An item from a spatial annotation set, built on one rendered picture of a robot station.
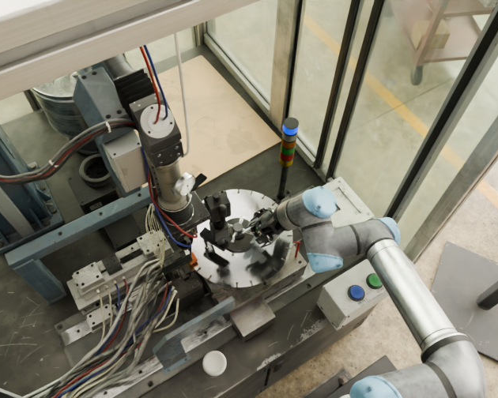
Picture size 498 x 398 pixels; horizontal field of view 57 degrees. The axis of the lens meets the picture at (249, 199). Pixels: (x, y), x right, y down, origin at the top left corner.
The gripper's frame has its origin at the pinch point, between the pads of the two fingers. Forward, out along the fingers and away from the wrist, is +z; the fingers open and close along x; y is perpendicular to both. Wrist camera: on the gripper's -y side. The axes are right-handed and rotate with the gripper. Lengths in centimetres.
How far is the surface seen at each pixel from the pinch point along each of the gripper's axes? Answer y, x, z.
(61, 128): 7, -64, 45
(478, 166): -21, 15, -57
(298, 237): -21.6, 16.1, 13.4
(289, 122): -23.7, -17.8, -14.9
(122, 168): 32, -33, -26
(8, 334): 60, -20, 53
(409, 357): -52, 104, 44
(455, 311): -84, 106, 34
